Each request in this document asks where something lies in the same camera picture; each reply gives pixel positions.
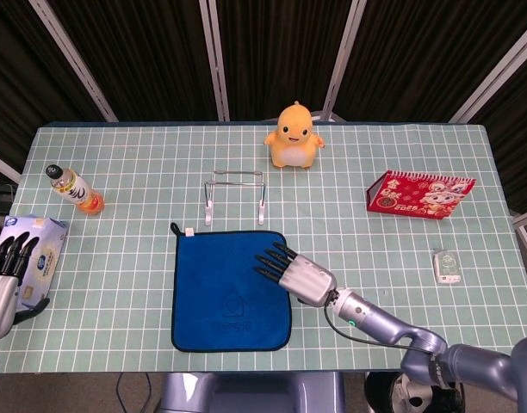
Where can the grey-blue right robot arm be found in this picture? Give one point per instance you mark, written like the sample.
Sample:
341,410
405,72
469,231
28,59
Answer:
388,322

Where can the tissue paper pack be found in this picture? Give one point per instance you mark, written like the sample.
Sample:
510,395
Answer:
50,254

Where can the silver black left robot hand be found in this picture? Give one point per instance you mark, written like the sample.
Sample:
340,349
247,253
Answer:
1,301

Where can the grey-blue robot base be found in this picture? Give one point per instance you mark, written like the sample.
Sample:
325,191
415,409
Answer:
246,393

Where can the green checkered tablecloth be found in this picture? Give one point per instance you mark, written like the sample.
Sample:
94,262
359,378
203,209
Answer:
117,301

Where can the blue microfibre towel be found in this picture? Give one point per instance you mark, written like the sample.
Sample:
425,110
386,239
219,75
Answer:
212,279

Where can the red desk calendar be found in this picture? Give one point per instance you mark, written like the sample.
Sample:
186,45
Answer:
418,193

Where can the black pleated curtain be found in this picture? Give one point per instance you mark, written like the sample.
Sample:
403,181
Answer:
160,51

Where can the yellow plush dinosaur toy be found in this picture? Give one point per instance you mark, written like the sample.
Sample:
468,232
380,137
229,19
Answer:
293,146

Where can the orange drink bottle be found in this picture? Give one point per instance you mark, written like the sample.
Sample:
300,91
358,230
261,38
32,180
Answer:
76,191

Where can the black waste bin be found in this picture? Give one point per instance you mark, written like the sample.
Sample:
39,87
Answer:
384,393

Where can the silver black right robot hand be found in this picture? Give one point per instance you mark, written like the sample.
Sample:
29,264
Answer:
308,279

